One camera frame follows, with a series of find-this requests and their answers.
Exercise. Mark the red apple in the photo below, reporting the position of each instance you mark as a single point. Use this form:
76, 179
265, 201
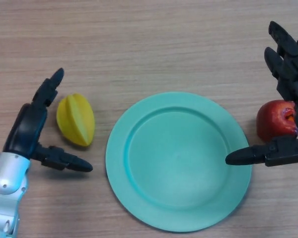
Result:
274, 121

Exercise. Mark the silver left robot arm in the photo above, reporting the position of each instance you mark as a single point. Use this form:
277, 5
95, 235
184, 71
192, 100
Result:
6, 188

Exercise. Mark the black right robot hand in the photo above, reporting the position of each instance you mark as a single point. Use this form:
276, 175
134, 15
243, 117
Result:
289, 72

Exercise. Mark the green round plate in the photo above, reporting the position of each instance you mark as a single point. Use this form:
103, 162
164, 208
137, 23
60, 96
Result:
178, 162

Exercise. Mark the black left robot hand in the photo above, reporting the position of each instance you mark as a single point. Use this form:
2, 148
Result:
24, 134

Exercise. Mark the yellow starfruit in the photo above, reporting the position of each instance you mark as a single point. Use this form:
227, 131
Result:
75, 119

